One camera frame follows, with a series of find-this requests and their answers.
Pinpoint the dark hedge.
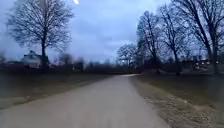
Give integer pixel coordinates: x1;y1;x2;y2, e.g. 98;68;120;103
0;61;143;76

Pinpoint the grey paved path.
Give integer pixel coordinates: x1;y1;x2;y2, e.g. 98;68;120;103
0;73;171;128

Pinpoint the large bare tree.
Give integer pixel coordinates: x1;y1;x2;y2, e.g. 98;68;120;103
173;0;224;76
5;0;76;70

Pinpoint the pale house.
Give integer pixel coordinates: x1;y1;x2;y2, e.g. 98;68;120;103
20;50;51;69

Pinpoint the grass verge with dry patches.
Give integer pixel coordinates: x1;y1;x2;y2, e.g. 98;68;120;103
128;72;224;128

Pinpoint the dark grass verge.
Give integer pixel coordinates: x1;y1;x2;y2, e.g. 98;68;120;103
0;72;113;111

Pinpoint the building with lit windows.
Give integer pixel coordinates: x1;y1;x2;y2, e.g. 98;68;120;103
189;58;223;72

